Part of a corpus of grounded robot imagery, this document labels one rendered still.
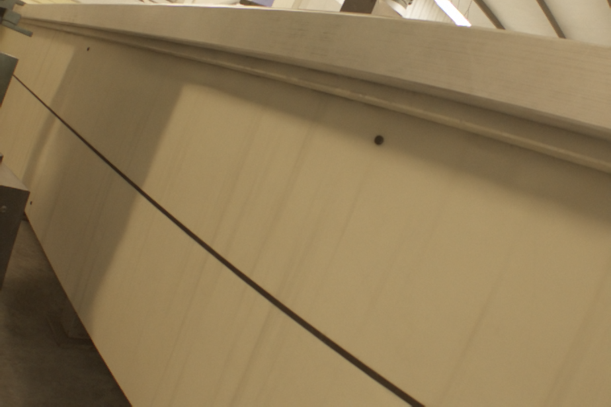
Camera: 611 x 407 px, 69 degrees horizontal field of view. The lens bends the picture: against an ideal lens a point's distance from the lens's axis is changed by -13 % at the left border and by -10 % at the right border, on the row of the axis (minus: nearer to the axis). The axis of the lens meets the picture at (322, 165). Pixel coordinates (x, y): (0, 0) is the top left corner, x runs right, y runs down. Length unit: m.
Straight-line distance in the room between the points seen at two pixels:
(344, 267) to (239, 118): 0.27
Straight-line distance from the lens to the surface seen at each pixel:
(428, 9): 12.27
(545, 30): 12.42
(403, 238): 0.44
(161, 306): 0.71
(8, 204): 0.73
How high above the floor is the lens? 0.69
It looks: level
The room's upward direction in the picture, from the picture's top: 22 degrees clockwise
